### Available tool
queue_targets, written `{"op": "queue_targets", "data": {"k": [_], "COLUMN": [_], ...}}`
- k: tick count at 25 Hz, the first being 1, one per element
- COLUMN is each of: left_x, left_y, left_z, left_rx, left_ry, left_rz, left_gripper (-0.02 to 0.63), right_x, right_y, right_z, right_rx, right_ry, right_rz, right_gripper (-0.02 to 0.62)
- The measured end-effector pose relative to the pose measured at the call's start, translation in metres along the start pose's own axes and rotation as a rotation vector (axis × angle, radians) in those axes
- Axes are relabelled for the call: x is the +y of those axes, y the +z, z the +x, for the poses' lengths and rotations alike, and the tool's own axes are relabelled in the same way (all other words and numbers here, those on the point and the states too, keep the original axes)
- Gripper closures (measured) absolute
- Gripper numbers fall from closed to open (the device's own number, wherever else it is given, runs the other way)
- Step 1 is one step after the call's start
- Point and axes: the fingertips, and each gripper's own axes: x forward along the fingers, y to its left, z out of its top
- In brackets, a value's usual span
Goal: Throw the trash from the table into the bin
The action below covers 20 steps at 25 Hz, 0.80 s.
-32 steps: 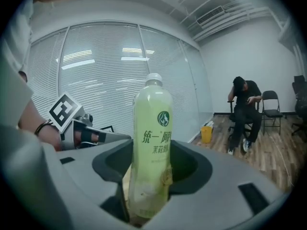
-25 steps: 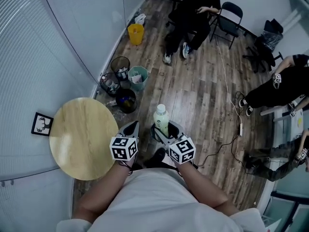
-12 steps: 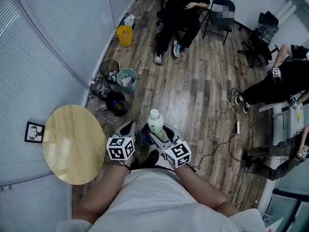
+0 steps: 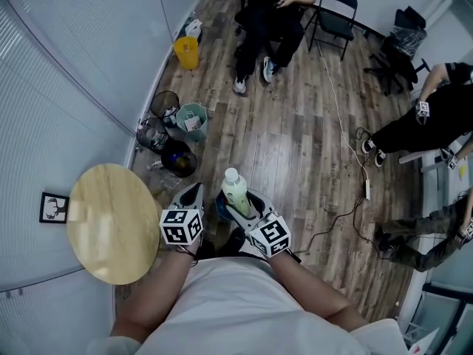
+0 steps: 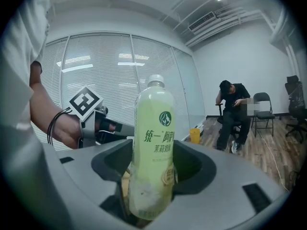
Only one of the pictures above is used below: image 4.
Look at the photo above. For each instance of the black mesh waste bin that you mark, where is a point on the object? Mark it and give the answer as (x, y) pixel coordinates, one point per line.
(149, 135)
(162, 104)

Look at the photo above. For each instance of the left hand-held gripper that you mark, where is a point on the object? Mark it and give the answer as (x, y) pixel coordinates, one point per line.
(181, 226)

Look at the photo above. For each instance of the white paper gift bag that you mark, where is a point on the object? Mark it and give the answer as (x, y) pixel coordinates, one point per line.
(192, 122)

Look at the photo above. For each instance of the white plastic bag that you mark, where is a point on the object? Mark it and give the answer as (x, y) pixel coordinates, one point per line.
(194, 29)

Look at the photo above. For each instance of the person's right forearm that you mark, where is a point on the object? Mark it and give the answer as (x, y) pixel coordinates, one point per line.
(310, 283)

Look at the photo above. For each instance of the white window blinds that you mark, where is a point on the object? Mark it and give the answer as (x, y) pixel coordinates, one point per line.
(55, 124)

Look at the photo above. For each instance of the person's white shirt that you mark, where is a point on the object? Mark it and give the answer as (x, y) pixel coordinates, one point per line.
(244, 309)

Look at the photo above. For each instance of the round wooden table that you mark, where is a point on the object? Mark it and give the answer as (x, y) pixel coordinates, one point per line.
(111, 235)

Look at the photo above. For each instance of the green drink bottle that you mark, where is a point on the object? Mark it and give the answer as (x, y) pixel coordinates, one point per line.
(234, 191)

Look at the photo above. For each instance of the person's left forearm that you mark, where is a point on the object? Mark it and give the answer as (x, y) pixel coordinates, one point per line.
(151, 298)

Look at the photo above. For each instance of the black framed deer picture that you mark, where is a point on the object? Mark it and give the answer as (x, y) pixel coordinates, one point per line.
(54, 207)

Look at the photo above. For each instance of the black folding chair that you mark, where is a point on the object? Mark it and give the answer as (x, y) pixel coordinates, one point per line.
(334, 17)

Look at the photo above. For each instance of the white table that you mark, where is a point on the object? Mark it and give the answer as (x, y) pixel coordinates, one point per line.
(432, 165)

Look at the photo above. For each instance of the white sheet with red mark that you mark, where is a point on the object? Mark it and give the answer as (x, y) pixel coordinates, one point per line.
(425, 342)

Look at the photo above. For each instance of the black office chair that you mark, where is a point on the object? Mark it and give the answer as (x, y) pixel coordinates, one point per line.
(391, 65)

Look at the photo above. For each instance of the clear plastic floor bottle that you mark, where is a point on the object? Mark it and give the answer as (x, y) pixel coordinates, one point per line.
(155, 165)

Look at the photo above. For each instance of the teal octagonal waste bin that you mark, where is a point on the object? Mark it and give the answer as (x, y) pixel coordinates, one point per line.
(199, 133)

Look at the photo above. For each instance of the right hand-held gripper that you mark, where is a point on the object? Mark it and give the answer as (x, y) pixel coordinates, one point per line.
(269, 235)

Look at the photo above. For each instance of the crumpled clear plastic bottle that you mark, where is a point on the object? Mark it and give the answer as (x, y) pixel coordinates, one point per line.
(168, 183)

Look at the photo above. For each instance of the person's black trousers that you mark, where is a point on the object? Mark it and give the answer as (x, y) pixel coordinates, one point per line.
(233, 240)

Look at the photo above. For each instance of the white power strip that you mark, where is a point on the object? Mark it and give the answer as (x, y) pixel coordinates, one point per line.
(367, 189)

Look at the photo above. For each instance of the yellow waste bin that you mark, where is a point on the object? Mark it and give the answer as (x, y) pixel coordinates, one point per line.
(186, 54)

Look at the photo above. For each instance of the glossy black waste bin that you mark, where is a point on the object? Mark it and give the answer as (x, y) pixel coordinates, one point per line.
(179, 159)

